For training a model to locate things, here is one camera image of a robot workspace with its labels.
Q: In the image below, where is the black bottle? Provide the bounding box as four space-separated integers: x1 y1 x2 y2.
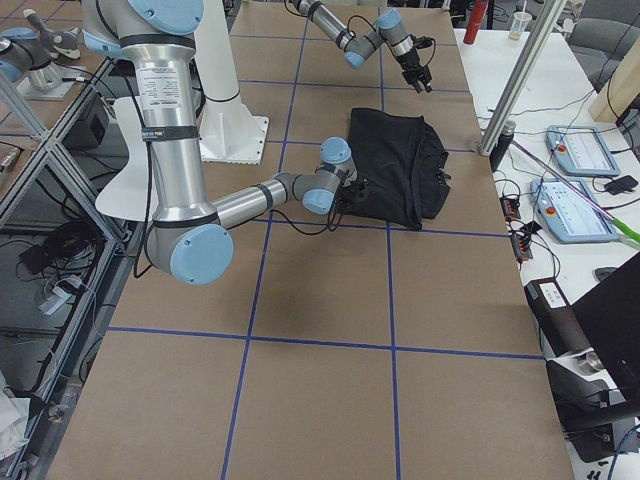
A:
489 119 516 173

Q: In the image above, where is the white chair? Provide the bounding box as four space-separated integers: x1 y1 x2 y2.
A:
95 96 148 222

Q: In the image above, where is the aluminium frame post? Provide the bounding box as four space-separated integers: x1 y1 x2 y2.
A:
478 0 566 156

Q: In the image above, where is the black t-shirt with logo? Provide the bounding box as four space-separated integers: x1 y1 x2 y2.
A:
347 108 450 231

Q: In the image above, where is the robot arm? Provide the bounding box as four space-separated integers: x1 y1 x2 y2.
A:
83 1 357 285
284 0 436 93

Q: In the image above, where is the plastic cup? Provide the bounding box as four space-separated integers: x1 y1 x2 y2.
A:
508 11 532 41

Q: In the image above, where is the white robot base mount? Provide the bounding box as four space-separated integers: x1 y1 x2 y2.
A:
195 1 269 165

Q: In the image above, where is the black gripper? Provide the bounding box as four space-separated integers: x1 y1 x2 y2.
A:
398 49 432 93
337 178 371 215

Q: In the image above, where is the red bottle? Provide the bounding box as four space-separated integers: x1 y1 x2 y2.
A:
463 0 489 45

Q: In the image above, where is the far teach pendant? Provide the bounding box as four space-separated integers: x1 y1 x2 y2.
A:
545 125 620 177

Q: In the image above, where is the reacher grabber stick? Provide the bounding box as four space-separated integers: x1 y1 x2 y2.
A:
512 140 640 243

